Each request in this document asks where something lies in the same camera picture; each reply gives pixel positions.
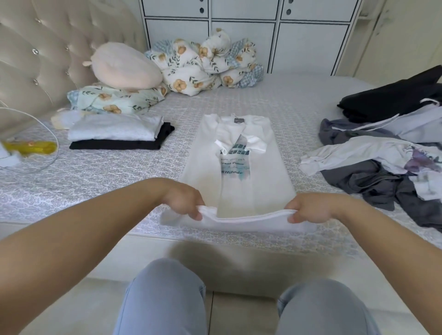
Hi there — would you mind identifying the person's right hand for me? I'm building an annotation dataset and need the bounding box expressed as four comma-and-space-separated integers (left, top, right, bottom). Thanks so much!
285, 192, 338, 225

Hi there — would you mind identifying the person's left hand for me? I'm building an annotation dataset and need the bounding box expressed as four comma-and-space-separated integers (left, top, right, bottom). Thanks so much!
162, 182, 205, 222

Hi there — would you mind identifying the white printed t-shirt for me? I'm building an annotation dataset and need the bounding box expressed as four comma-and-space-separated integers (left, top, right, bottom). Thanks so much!
160, 114, 313, 234

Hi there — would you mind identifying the person's right forearm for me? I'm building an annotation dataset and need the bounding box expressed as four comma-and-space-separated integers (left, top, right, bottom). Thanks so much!
328, 193, 442, 311

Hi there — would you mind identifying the person's left forearm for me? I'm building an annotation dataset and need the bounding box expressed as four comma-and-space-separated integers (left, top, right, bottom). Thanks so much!
0, 177, 173, 335

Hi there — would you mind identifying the folded black garment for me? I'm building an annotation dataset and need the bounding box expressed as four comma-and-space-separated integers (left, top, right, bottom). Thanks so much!
69, 122, 175, 151

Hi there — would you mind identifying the dark grey garment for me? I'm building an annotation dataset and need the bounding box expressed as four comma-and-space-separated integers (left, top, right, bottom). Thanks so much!
321, 159, 442, 233

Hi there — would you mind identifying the grey-blue garment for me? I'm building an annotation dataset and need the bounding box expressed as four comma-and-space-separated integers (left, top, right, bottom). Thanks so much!
318, 118, 401, 146

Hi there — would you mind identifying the person's left leg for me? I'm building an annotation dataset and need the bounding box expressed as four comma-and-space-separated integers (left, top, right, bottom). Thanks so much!
113, 258, 208, 335

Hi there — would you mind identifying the person's leg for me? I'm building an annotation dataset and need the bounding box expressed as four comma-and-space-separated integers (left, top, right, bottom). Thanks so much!
113, 258, 208, 335
276, 283, 381, 335

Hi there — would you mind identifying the person's right leg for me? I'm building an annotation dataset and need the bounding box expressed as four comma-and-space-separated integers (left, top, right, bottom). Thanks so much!
276, 283, 381, 335

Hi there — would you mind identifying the white garment with purple print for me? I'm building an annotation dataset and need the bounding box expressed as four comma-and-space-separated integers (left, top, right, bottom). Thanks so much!
298, 135, 442, 201

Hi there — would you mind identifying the bed with grey patterned sheet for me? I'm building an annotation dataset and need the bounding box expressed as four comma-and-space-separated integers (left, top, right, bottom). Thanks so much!
0, 71, 442, 297

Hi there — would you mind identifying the folded white garment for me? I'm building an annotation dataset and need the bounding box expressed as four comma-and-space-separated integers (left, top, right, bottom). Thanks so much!
68, 114, 164, 142

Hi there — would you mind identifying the pale green floral pillow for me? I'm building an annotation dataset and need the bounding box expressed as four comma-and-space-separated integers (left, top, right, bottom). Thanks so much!
67, 83, 170, 115

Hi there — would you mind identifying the bundled floral quilt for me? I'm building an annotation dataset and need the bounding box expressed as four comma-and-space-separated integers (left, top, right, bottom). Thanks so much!
144, 28, 264, 93

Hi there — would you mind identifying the small cream cloth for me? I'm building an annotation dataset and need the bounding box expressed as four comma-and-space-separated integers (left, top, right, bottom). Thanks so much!
51, 109, 84, 130

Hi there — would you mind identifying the pink plush pillow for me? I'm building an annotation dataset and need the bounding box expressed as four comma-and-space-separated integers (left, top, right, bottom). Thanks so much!
83, 42, 163, 91

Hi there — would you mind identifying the white wardrobe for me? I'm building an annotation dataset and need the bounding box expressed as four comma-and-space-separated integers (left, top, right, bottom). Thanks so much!
138, 0, 363, 76

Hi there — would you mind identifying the cream closet door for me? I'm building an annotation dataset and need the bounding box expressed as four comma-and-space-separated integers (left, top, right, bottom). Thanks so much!
352, 0, 442, 87

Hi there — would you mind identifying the beige tufted headboard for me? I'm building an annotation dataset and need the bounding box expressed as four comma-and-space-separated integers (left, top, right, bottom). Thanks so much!
0, 0, 148, 138

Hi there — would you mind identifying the pale lavender drawstring garment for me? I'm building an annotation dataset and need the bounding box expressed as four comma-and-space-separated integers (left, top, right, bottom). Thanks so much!
349, 98, 442, 144

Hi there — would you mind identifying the white cable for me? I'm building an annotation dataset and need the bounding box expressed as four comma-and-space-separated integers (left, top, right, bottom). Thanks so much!
0, 100, 61, 173

